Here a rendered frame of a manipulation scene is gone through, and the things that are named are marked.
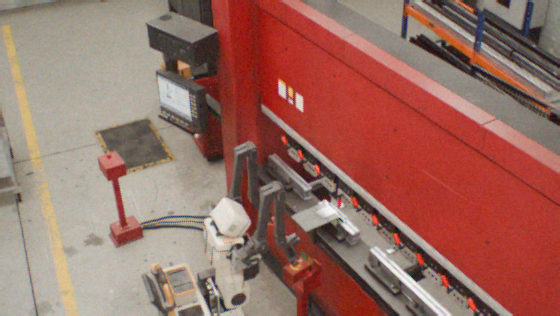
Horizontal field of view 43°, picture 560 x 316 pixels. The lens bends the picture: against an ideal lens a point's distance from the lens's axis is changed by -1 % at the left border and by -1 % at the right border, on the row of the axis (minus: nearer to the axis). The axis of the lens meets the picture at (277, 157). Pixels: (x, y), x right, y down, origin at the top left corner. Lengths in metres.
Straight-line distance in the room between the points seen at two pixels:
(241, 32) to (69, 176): 2.91
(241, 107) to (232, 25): 0.64
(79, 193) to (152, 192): 0.68
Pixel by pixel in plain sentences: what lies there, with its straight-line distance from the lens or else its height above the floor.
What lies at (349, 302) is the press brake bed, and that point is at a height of 0.55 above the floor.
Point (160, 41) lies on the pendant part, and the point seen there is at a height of 1.85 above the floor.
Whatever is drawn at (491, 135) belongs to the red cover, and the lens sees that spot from 3.24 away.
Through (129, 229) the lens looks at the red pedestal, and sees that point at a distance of 6.10.
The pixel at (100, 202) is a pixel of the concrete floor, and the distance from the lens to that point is 6.65.
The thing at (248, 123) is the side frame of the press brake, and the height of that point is 1.27.
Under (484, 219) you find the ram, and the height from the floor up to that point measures 1.81.
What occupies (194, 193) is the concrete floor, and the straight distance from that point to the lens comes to 6.56.
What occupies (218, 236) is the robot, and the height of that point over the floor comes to 1.24.
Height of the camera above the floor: 4.01
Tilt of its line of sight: 35 degrees down
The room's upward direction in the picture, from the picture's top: 2 degrees counter-clockwise
